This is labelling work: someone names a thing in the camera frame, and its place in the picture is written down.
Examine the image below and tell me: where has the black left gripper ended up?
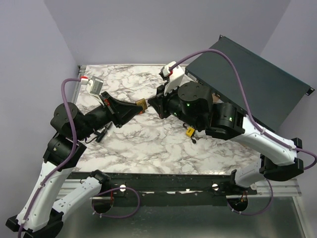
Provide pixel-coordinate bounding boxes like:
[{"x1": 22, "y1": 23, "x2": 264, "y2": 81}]
[{"x1": 77, "y1": 91, "x2": 146, "y2": 140}]

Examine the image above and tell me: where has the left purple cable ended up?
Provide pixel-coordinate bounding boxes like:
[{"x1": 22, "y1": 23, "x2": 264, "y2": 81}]
[{"x1": 17, "y1": 78, "x2": 82, "y2": 238}]

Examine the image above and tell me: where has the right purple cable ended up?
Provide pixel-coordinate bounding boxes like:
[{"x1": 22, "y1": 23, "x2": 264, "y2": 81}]
[{"x1": 169, "y1": 49, "x2": 317, "y2": 171}]

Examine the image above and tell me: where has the dark network switch box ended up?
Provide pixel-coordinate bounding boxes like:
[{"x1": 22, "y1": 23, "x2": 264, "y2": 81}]
[{"x1": 185, "y1": 36, "x2": 313, "y2": 131}]

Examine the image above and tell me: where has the wooden board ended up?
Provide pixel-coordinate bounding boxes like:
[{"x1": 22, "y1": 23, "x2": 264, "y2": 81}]
[{"x1": 212, "y1": 93, "x2": 223, "y2": 103}]

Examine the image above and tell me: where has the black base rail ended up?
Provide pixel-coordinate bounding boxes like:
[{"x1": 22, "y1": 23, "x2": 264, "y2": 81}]
[{"x1": 66, "y1": 171, "x2": 258, "y2": 208}]

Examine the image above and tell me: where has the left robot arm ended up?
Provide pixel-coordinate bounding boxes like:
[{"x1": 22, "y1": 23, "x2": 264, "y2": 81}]
[{"x1": 5, "y1": 92, "x2": 143, "y2": 238}]

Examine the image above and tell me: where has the brass padlock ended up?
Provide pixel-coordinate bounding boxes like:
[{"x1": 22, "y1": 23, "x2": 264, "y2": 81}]
[{"x1": 136, "y1": 98, "x2": 150, "y2": 111}]

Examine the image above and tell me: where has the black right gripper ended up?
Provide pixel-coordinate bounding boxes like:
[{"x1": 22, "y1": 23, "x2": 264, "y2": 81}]
[{"x1": 144, "y1": 83, "x2": 197, "y2": 133}]

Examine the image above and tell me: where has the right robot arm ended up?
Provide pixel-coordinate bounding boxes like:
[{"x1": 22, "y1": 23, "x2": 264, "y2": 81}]
[{"x1": 148, "y1": 82, "x2": 304, "y2": 194}]

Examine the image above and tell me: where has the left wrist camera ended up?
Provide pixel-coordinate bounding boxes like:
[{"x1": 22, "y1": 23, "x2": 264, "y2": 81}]
[{"x1": 80, "y1": 76, "x2": 104, "y2": 99}]

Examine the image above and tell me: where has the purple cable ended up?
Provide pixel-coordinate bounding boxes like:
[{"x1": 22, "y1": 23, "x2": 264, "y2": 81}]
[
  {"x1": 169, "y1": 49, "x2": 317, "y2": 171},
  {"x1": 17, "y1": 78, "x2": 82, "y2": 238}
]

